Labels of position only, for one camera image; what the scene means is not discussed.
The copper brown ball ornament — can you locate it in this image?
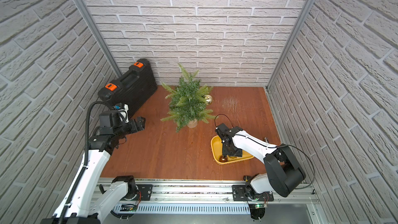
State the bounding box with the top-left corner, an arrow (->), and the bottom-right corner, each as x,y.
219,156 -> 228,163

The pale gold ball ornament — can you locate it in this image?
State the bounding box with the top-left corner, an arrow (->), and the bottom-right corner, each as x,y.
204,94 -> 213,105

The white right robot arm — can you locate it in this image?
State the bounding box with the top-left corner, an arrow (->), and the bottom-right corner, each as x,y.
215,123 -> 306,198

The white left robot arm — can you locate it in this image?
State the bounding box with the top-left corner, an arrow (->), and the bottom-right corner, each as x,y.
41,109 -> 146,224

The beige tree pot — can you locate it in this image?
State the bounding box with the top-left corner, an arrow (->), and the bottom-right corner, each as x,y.
187,119 -> 198,128

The small green christmas tree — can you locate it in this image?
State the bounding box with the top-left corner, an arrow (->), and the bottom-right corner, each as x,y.
161,63 -> 216,132

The yellow plastic tray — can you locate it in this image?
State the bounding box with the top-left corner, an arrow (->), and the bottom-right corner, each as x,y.
210,136 -> 254,165

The black plastic tool case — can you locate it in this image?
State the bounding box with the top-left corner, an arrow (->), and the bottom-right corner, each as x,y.
97,59 -> 158,117

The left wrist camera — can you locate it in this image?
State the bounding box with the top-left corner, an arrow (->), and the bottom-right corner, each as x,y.
114,103 -> 129,122

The aluminium mounting rail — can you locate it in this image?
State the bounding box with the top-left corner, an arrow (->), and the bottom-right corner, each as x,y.
113,179 -> 320,216

